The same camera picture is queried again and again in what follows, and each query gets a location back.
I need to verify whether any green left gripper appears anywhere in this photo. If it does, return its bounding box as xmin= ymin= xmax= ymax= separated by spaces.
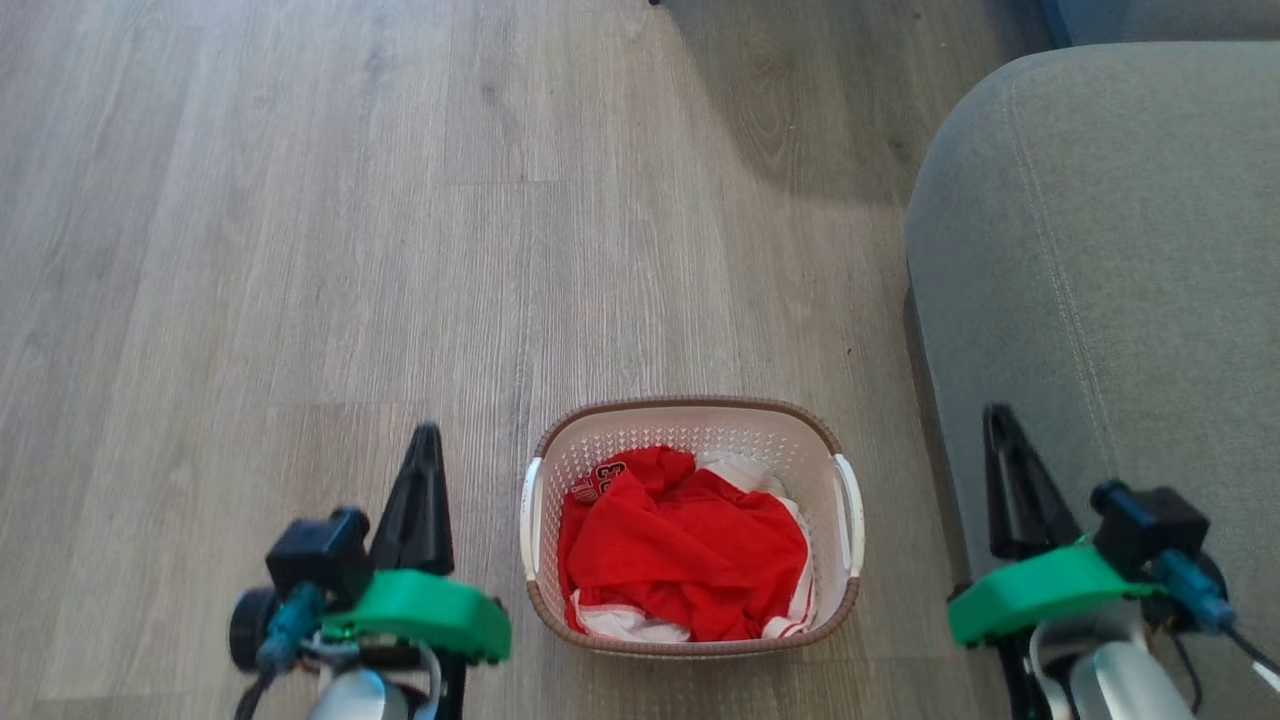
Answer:
xmin=320 ymin=425 xmax=513 ymax=720

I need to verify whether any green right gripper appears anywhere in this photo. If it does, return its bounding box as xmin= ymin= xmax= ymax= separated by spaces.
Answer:
xmin=948 ymin=403 xmax=1156 ymax=720

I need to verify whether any white brown-rimmed laundry basket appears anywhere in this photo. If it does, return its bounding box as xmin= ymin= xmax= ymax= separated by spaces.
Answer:
xmin=519 ymin=397 xmax=865 ymax=659

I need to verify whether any red sports jersey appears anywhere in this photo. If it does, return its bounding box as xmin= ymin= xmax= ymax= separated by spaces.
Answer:
xmin=557 ymin=446 xmax=811 ymax=643

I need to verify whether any grey fabric sofa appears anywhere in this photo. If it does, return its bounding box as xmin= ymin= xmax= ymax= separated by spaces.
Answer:
xmin=905 ymin=42 xmax=1280 ymax=720

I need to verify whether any blue-grey sofa cushion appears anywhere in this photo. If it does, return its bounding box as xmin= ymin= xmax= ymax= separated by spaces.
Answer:
xmin=1040 ymin=0 xmax=1280 ymax=48

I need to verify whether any blue-plug left camera cable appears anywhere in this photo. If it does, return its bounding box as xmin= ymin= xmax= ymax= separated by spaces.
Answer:
xmin=235 ymin=583 xmax=331 ymax=720

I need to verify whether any blue-plug camera cable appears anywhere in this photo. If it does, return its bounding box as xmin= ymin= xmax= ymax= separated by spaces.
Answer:
xmin=1150 ymin=550 xmax=1280 ymax=691
xmin=235 ymin=583 xmax=331 ymax=720

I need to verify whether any blue-plug right camera cable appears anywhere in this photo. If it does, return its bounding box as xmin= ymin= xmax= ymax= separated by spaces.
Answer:
xmin=1150 ymin=550 xmax=1280 ymax=691

